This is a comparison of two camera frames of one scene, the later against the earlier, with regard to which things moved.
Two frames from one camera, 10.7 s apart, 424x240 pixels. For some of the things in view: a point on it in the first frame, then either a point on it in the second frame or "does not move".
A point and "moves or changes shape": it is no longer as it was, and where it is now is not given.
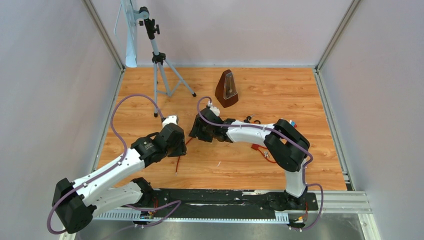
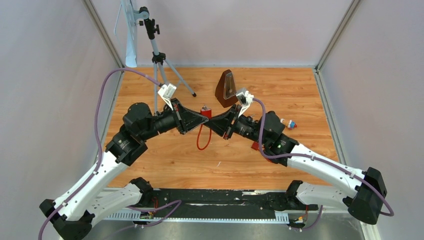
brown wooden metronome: x=226 y=92 does not move
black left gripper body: x=178 y=149 -> x=178 y=122
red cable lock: x=176 y=174 moves or changes shape
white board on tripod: x=130 y=29 does not move
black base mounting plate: x=227 y=204 does not move
